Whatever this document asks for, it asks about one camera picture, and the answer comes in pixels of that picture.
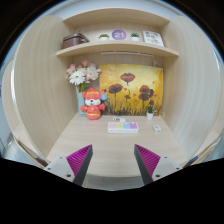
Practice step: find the white light bar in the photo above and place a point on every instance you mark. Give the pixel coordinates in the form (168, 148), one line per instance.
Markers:
(126, 53)

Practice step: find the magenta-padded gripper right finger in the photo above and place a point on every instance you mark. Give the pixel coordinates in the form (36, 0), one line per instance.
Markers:
(166, 166)

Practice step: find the pink and white flower bouquet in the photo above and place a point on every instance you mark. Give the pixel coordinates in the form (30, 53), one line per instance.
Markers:
(78, 76)

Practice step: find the red and white plush toy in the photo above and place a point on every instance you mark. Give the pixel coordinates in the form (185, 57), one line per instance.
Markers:
(93, 106)

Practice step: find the yellow poppy flower painting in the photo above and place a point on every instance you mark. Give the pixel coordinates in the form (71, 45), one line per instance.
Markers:
(131, 90)

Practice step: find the white pastel-coloured power strip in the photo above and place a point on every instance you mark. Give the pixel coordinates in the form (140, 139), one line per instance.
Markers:
(122, 127)

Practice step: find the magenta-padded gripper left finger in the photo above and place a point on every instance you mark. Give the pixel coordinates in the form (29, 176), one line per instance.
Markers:
(59, 166)

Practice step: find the pale blue flower vase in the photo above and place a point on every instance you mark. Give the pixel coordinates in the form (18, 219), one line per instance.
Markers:
(80, 105)

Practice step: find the small plant in white pot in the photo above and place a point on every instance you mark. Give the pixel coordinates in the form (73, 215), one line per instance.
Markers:
(150, 115)

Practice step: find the light wooden wall shelf unit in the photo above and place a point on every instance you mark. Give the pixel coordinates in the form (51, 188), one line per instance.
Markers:
(116, 46)

